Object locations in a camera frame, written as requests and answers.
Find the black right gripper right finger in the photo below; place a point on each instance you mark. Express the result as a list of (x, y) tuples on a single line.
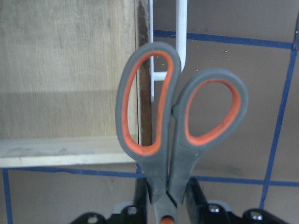
[(202, 211)]

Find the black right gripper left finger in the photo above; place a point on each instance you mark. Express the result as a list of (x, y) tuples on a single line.
[(134, 212)]

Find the wooden drawer with white handle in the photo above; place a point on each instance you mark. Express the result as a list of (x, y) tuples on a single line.
[(60, 65)]

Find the grey orange scissors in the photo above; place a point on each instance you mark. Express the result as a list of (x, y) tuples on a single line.
[(169, 162)]

